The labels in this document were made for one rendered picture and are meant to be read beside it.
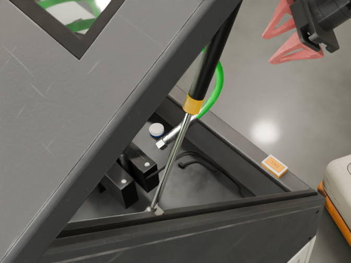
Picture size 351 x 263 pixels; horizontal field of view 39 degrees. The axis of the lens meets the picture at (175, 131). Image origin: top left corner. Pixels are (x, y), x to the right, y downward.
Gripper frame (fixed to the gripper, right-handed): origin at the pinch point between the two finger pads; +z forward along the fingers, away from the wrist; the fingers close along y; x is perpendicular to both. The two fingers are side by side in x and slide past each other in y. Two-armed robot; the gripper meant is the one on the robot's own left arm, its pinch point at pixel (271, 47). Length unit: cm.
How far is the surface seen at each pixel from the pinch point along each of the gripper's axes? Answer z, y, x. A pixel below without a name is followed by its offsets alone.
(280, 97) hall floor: 79, -75, 138
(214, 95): 14.3, 0.7, 1.5
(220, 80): 11.1, -0.1, -0.1
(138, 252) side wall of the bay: 11.1, 31.6, -22.9
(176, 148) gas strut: 2.4, 22.1, -23.1
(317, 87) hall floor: 65, -78, 153
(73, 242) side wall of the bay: 8.0, 32.1, -33.7
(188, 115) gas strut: -1.7, 20.2, -24.6
